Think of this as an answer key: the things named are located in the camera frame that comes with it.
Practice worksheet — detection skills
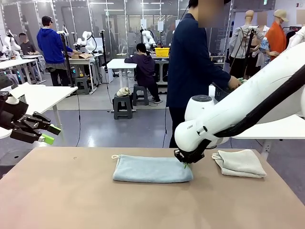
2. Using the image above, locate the black round stool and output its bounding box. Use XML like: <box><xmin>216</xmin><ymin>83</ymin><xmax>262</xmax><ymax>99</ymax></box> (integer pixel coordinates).
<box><xmin>0</xmin><ymin>149</ymin><xmax>33</xmax><ymax>178</ymax></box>

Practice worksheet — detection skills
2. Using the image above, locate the white terry towel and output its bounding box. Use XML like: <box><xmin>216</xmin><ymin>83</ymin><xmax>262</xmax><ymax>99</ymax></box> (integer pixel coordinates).
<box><xmin>211</xmin><ymin>149</ymin><xmax>267</xmax><ymax>178</ymax></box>

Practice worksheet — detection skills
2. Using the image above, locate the person in blue hoodie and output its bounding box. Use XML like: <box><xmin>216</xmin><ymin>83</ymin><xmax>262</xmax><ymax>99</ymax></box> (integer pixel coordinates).
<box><xmin>36</xmin><ymin>16</ymin><xmax>80</xmax><ymax>86</ymax></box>

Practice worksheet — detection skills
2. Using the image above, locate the white standing desk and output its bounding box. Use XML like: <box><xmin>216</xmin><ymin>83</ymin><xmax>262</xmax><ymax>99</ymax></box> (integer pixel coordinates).
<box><xmin>106</xmin><ymin>58</ymin><xmax>138</xmax><ymax>113</ymax></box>

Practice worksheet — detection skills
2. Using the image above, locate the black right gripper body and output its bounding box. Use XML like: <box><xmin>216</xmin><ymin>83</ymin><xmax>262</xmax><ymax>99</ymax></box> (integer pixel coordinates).
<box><xmin>174</xmin><ymin>147</ymin><xmax>205</xmax><ymax>164</ymax></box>

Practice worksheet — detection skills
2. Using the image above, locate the yellow shopping basket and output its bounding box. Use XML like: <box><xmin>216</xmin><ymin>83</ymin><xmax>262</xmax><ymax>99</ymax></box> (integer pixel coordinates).
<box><xmin>154</xmin><ymin>47</ymin><xmax>170</xmax><ymax>58</ymax></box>

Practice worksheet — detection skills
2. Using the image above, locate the grey workshop desk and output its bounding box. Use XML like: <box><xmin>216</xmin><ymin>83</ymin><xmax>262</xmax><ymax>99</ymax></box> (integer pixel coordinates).
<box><xmin>64</xmin><ymin>53</ymin><xmax>105</xmax><ymax>94</ymax></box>

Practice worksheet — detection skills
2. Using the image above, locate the mannequin in orange jacket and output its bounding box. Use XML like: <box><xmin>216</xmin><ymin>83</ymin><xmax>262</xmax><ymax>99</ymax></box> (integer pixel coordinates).
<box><xmin>264</xmin><ymin>9</ymin><xmax>288</xmax><ymax>63</ymax></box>

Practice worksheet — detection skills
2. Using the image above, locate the seated person in black shirt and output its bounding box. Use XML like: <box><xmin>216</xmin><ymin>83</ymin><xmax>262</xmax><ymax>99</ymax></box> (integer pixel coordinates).
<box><xmin>18</xmin><ymin>32</ymin><xmax>40</xmax><ymax>57</ymax></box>

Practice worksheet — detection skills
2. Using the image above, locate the person's right forearm navy sleeve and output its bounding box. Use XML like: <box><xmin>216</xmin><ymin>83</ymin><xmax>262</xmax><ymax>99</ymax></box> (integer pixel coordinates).
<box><xmin>204</xmin><ymin>63</ymin><xmax>232</xmax><ymax>88</ymax></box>

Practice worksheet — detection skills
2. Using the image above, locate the light blue towel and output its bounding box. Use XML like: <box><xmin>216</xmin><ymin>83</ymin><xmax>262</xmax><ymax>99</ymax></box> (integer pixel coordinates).
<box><xmin>111</xmin><ymin>154</ymin><xmax>194</xmax><ymax>184</ymax></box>

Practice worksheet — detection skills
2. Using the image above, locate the black camera tripod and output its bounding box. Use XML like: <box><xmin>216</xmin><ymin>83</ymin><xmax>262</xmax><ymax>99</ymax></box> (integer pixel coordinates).
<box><xmin>230</xmin><ymin>25</ymin><xmax>260</xmax><ymax>81</ymax></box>

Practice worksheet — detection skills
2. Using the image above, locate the beige bundled cloth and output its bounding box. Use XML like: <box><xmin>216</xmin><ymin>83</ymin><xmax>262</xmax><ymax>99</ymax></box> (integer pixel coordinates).
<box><xmin>116</xmin><ymin>87</ymin><xmax>131</xmax><ymax>97</ymax></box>

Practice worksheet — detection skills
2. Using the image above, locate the mannequin in grey shirt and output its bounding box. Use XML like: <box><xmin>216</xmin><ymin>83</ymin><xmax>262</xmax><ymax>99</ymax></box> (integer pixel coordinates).
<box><xmin>229</xmin><ymin>10</ymin><xmax>265</xmax><ymax>80</ymax></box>

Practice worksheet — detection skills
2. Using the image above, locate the dark grey laundry basket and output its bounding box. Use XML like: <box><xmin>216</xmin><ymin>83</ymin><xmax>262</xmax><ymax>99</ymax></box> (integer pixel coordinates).
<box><xmin>212</xmin><ymin>82</ymin><xmax>234</xmax><ymax>101</ymax></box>

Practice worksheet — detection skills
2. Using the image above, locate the wooden shoe rack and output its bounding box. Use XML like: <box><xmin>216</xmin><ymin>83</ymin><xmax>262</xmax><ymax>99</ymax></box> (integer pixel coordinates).
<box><xmin>209</xmin><ymin>53</ymin><xmax>226</xmax><ymax>72</ymax></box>

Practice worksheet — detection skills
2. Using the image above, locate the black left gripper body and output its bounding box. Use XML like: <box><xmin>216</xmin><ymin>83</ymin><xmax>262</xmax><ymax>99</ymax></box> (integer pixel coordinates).
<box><xmin>0</xmin><ymin>94</ymin><xmax>39</xmax><ymax>143</ymax></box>

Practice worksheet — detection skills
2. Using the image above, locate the white workshop desk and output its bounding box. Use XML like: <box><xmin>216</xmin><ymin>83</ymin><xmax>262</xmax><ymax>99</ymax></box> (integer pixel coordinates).
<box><xmin>0</xmin><ymin>55</ymin><xmax>46</xmax><ymax>84</ymax></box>

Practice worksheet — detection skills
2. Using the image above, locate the person in dark purple hoodie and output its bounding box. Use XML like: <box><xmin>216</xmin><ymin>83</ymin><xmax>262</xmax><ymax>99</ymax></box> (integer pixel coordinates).
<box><xmin>124</xmin><ymin>43</ymin><xmax>163</xmax><ymax>104</ymax></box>

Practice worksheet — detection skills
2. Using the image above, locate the person's right hand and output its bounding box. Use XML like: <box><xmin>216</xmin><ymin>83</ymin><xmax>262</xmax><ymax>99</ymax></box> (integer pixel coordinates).
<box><xmin>227</xmin><ymin>75</ymin><xmax>242</xmax><ymax>90</ymax></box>

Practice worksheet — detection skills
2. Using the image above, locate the grey plastic step stool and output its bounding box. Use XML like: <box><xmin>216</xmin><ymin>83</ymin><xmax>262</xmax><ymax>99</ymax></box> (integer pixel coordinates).
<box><xmin>112</xmin><ymin>93</ymin><xmax>133</xmax><ymax>120</ymax></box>
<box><xmin>132</xmin><ymin>83</ymin><xmax>150</xmax><ymax>106</ymax></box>
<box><xmin>75</xmin><ymin>76</ymin><xmax>91</xmax><ymax>95</ymax></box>

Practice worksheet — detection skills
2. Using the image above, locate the black camera stand pole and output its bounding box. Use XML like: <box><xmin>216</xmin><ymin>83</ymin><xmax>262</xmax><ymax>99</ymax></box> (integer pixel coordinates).
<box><xmin>100</xmin><ymin>30</ymin><xmax>109</xmax><ymax>84</ymax></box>
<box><xmin>56</xmin><ymin>30</ymin><xmax>75</xmax><ymax>88</ymax></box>

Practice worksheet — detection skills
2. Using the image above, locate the person in navy jacket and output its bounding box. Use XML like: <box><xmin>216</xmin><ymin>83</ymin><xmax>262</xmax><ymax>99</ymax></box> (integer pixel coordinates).
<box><xmin>166</xmin><ymin>0</ymin><xmax>242</xmax><ymax>148</ymax></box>

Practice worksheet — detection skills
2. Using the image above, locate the open cardboard box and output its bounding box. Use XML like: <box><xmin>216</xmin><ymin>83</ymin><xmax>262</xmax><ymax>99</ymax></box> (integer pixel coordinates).
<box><xmin>71</xmin><ymin>52</ymin><xmax>92</xmax><ymax>60</ymax></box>

